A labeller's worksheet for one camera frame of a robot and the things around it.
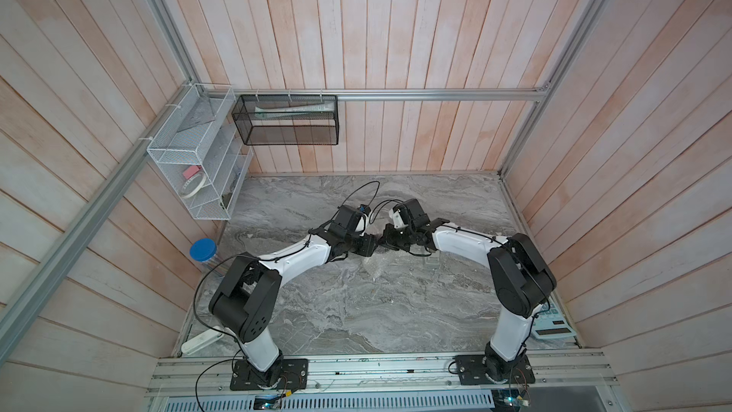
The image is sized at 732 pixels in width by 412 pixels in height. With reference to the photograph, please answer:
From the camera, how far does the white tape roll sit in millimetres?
794

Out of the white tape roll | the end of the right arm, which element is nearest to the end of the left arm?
the end of the right arm

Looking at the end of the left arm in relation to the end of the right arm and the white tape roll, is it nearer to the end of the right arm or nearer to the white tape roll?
the end of the right arm

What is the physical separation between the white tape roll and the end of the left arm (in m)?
0.37

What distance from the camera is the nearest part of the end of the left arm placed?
0.67m
